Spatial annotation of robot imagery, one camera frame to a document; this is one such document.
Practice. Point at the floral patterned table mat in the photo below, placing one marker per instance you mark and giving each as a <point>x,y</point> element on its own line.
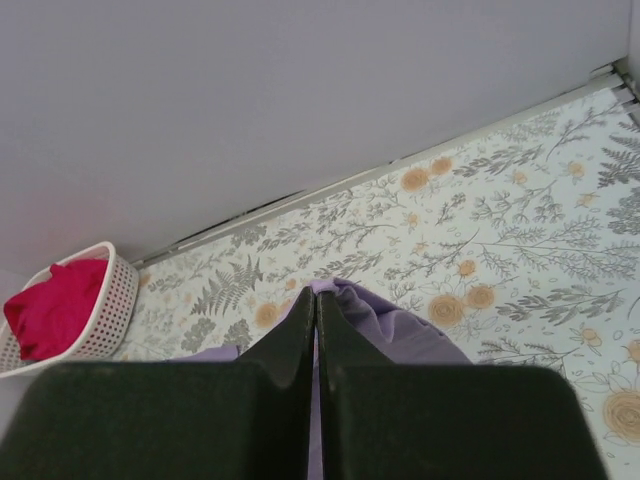
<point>521,244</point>

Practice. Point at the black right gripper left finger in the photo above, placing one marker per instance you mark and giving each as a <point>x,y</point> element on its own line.
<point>248,418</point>

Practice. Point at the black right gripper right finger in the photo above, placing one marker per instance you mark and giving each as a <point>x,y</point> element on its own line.
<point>382,420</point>

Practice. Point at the purple t shirt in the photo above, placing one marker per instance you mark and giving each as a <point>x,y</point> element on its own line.
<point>399,334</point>

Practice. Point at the red t shirt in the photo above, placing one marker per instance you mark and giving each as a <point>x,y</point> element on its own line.
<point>47,318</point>

